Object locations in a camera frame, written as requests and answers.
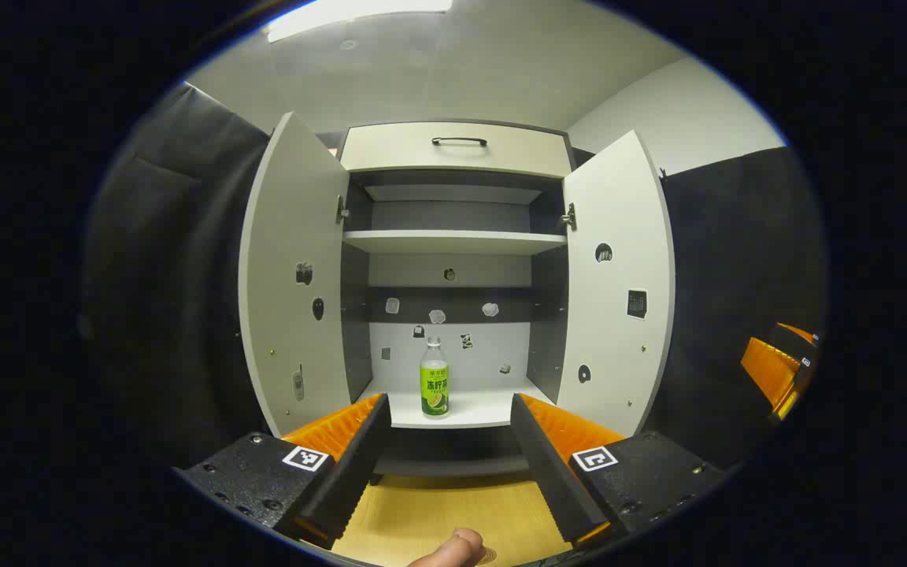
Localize white cabinet drawer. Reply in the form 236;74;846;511
341;122;572;180

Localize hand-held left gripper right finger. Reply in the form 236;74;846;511
510;392;726;550

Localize ceiling light panel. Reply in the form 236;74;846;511
265;0;454;44

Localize white cabinet door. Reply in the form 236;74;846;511
238;111;354;438
556;130;676;439

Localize green label plastic bottle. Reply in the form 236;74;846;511
420;336;451;421

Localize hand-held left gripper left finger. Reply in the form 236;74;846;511
174;392;393;550

